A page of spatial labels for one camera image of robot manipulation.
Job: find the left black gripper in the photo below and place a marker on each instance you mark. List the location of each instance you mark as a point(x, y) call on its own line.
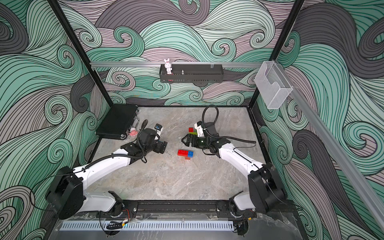
point(158, 149)

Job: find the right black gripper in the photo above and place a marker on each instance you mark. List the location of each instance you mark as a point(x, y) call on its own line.
point(195, 139)

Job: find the red long lego brick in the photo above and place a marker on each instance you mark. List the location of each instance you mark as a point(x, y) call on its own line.
point(183, 153)

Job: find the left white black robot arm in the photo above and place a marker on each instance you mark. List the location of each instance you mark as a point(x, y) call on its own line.
point(68, 194)

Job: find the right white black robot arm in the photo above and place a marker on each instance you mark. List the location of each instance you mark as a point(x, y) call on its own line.
point(265, 186)

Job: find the pink small toy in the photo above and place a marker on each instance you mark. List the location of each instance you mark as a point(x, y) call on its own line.
point(133, 132)

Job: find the black case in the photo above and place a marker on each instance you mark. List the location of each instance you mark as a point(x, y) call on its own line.
point(118, 122)

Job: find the white pink bunny figurine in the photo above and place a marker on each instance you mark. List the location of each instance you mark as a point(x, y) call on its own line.
point(168, 66)

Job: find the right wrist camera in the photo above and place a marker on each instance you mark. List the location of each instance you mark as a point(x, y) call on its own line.
point(199, 129)

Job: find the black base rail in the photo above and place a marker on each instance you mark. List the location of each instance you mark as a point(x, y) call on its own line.
point(217, 208)

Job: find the black wall shelf tray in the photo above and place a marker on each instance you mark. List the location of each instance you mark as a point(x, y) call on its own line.
point(192, 73)

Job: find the horizontal aluminium rail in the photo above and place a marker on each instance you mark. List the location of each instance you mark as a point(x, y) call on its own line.
point(138, 64)

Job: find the clear acrylic wall holder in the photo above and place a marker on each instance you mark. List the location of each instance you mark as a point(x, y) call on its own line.
point(273, 84)

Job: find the white slotted cable duct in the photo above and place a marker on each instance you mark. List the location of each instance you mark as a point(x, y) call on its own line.
point(150, 226)

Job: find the right wall aluminium rail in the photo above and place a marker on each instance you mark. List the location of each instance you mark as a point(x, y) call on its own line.
point(367, 194)

